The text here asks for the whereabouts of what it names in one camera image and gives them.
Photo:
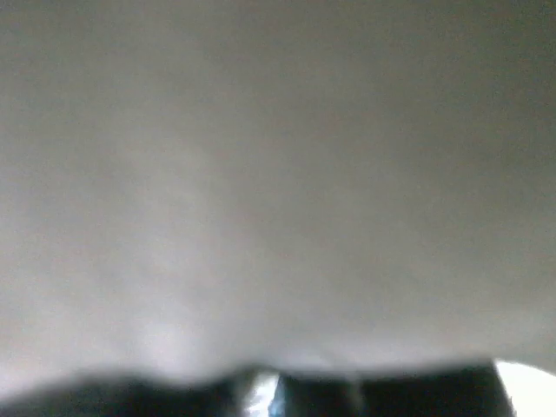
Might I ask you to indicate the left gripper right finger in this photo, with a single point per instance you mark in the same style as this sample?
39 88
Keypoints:
442 388

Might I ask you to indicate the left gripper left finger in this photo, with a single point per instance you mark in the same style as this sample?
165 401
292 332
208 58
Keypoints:
136 395

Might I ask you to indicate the white pillow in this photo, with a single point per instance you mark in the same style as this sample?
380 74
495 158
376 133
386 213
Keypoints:
325 187

